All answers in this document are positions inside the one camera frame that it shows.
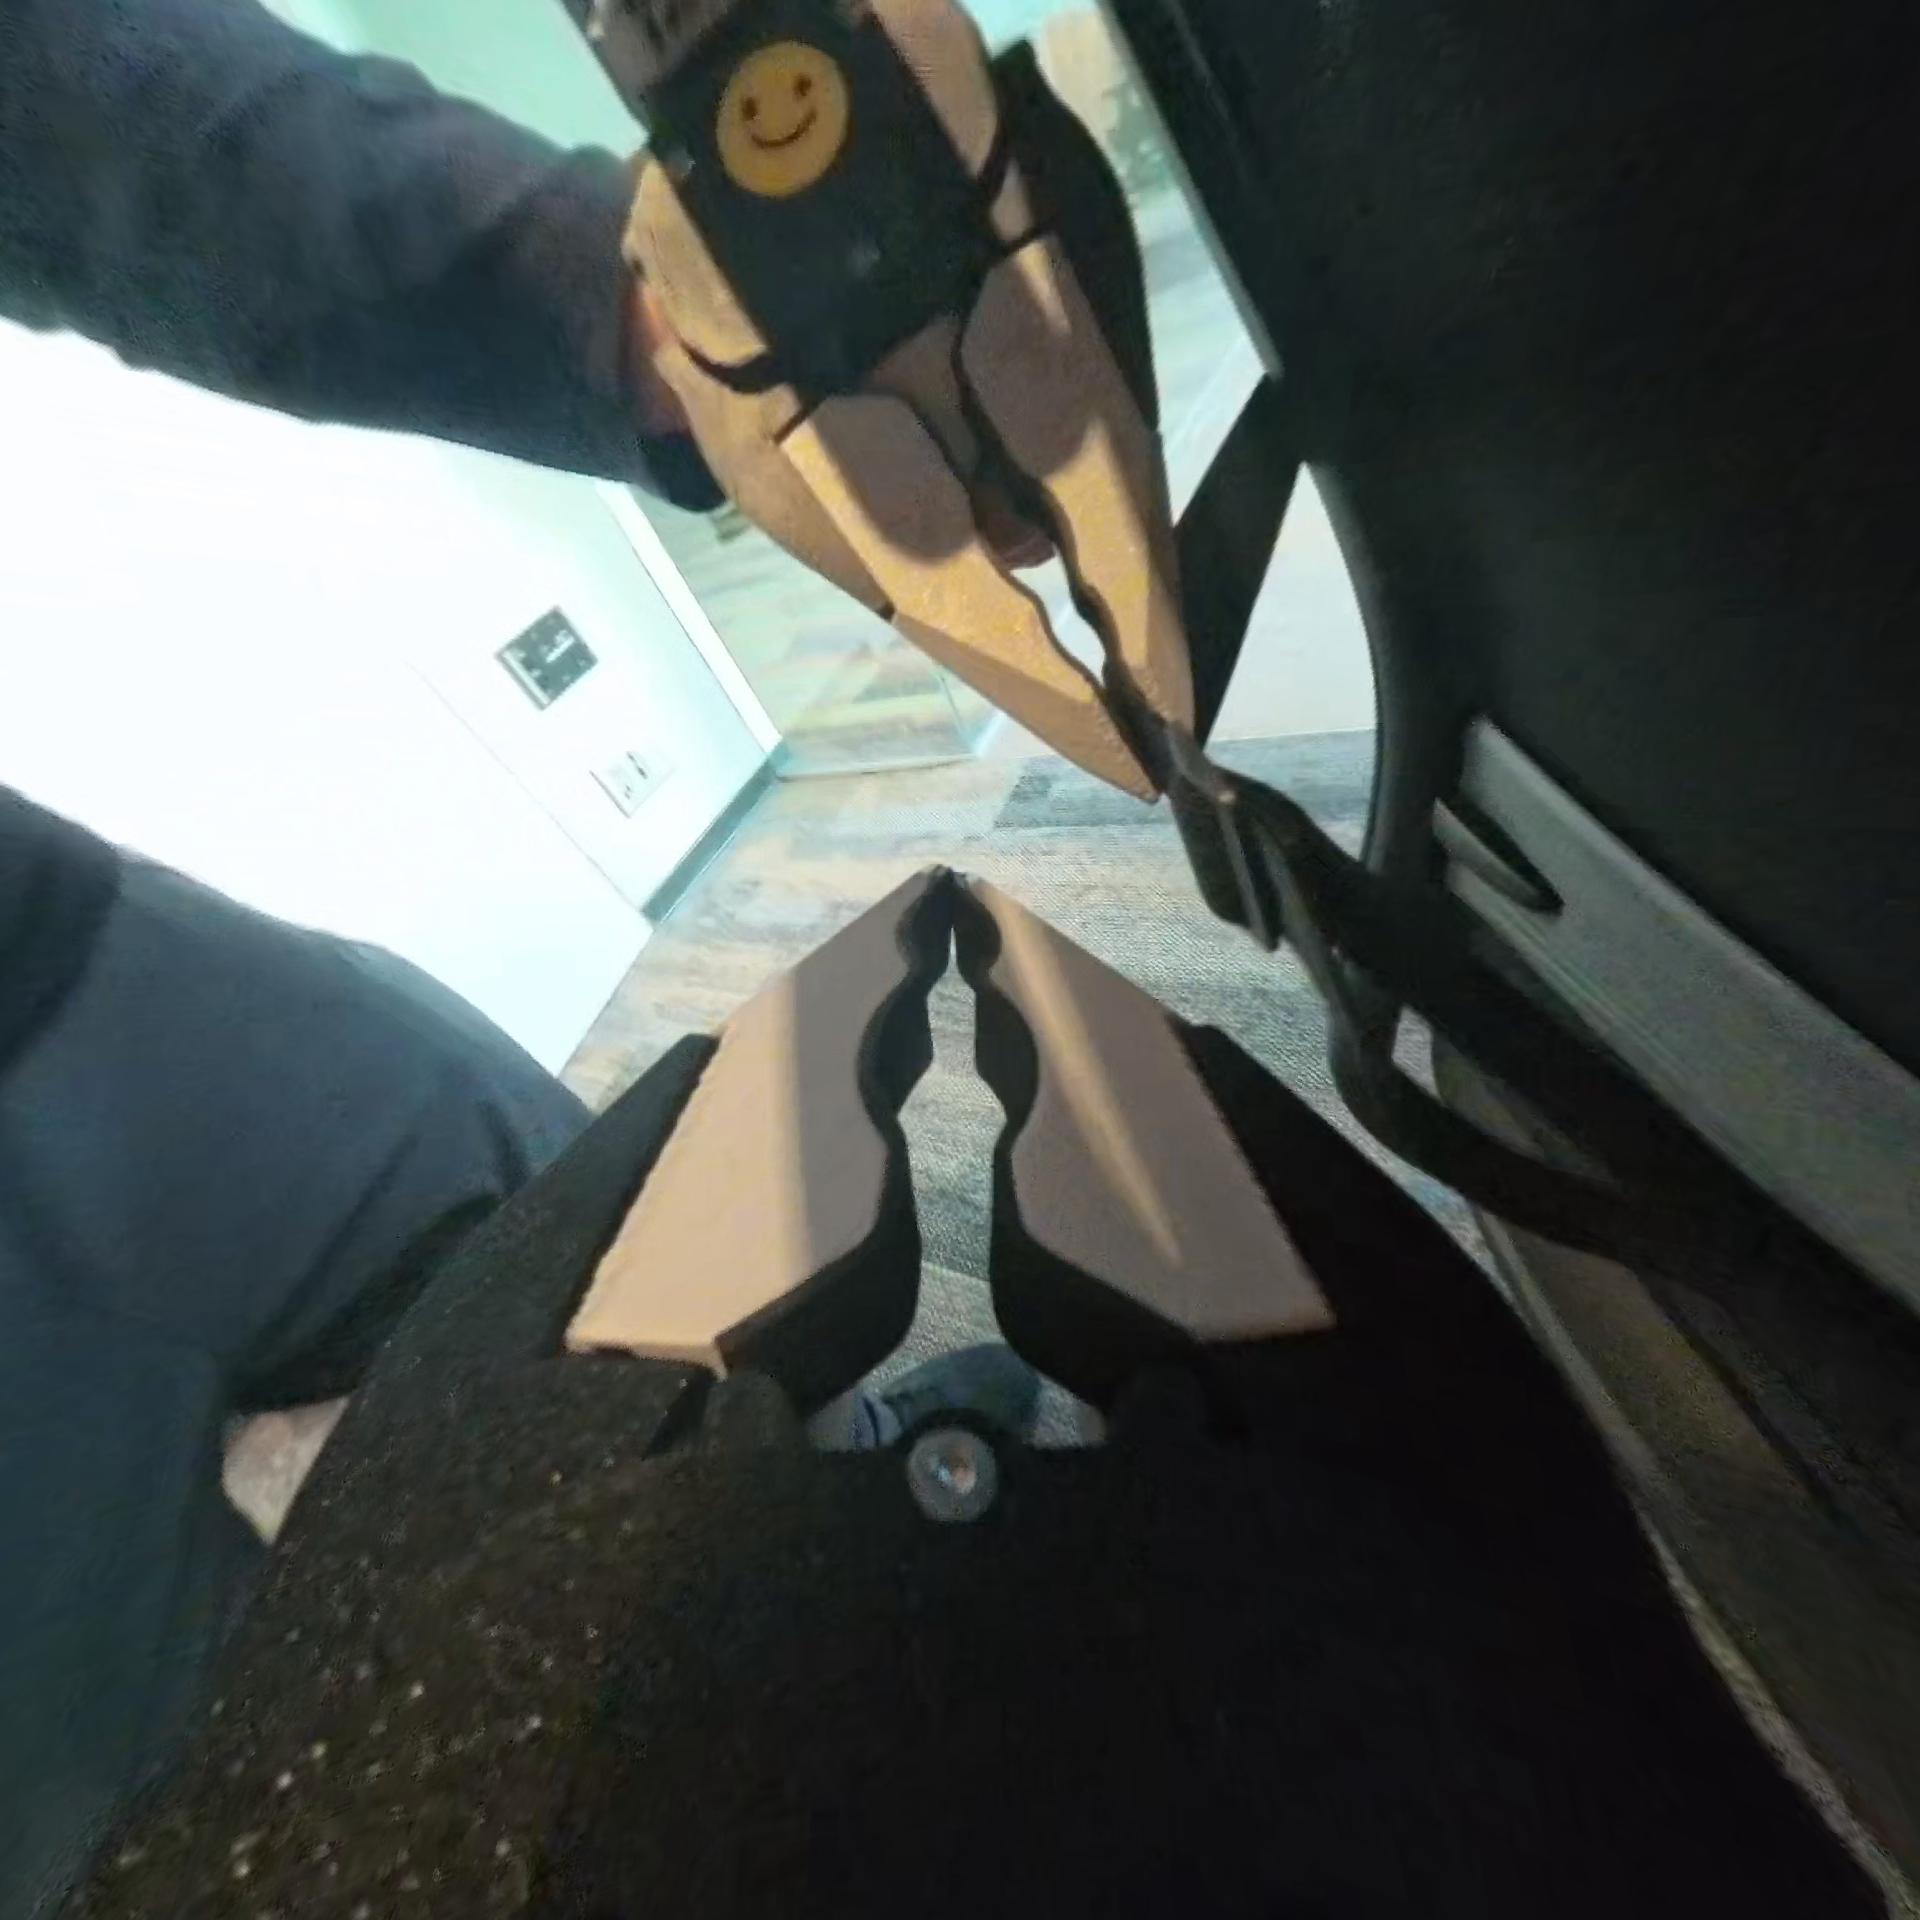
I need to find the person's left forearm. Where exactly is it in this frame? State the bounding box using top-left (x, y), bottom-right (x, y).
top-left (0, 0), bottom-right (724, 515)

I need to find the black office chair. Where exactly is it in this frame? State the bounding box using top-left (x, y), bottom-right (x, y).
top-left (1101, 0), bottom-right (1920, 1920)

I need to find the black wall panel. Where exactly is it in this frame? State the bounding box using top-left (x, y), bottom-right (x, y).
top-left (497, 605), bottom-right (601, 709)

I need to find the person's left hand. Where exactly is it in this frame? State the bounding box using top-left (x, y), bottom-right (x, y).
top-left (621, 276), bottom-right (700, 448)

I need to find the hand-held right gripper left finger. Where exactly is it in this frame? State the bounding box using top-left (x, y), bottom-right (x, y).
top-left (566, 867), bottom-right (951, 1414)

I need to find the person's right shoe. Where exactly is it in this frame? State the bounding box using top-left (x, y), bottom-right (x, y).
top-left (837, 1341), bottom-right (1057, 1453)

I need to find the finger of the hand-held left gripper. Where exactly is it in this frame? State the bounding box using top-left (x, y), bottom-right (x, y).
top-left (777, 347), bottom-right (1167, 807)
top-left (958, 222), bottom-right (1204, 740)

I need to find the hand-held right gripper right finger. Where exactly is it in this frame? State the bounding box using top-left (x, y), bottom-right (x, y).
top-left (953, 874), bottom-right (1337, 1407)

